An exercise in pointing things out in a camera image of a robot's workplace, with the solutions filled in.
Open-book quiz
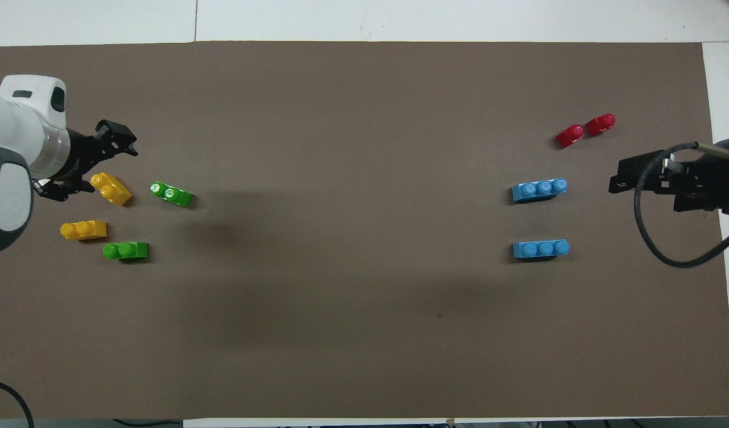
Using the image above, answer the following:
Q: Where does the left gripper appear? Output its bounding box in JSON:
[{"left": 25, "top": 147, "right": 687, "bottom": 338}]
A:
[{"left": 33, "top": 119, "right": 140, "bottom": 203}]

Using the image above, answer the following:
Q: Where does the yellow toy building block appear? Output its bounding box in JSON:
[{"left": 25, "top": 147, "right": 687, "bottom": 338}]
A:
[
  {"left": 59, "top": 219, "right": 108, "bottom": 241},
  {"left": 90, "top": 172, "right": 133, "bottom": 207}
]

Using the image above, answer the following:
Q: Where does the green toy building block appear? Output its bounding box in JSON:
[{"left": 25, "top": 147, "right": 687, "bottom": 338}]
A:
[
  {"left": 149, "top": 180, "right": 194, "bottom": 209},
  {"left": 102, "top": 241, "right": 149, "bottom": 263}
]

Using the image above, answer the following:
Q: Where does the red toy building block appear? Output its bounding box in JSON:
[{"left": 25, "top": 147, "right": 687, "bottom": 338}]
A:
[
  {"left": 555, "top": 123, "right": 586, "bottom": 150},
  {"left": 585, "top": 113, "right": 617, "bottom": 137}
]

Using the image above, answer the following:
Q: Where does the blue toy building block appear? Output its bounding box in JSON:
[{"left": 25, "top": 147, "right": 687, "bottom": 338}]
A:
[
  {"left": 510, "top": 177, "right": 569, "bottom": 204},
  {"left": 512, "top": 238, "right": 571, "bottom": 260}
]

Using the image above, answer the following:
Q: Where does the black cable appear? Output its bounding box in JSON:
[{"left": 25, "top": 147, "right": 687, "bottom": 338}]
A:
[
  {"left": 633, "top": 141, "right": 729, "bottom": 269},
  {"left": 0, "top": 377, "right": 36, "bottom": 428}
]

